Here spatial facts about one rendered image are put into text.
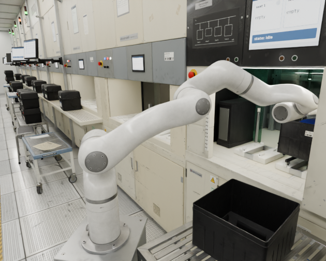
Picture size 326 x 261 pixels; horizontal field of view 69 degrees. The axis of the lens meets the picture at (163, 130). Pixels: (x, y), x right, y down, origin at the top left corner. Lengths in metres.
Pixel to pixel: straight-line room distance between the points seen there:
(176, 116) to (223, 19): 0.63
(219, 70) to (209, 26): 0.48
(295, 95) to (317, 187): 0.35
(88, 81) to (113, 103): 1.53
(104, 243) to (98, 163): 0.35
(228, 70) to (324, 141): 0.41
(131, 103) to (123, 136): 1.99
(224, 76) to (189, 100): 0.17
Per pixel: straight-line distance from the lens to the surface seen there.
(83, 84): 4.13
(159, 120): 0.82
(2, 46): 14.29
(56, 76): 5.55
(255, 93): 0.97
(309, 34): 1.04
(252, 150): 1.55
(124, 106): 2.75
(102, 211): 0.92
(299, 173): 1.35
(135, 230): 1.06
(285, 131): 1.33
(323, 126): 0.98
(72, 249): 1.04
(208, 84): 0.90
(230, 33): 1.24
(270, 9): 1.13
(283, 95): 1.01
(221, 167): 1.36
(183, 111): 0.79
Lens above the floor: 1.42
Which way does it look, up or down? 16 degrees down
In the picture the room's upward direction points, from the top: 1 degrees counter-clockwise
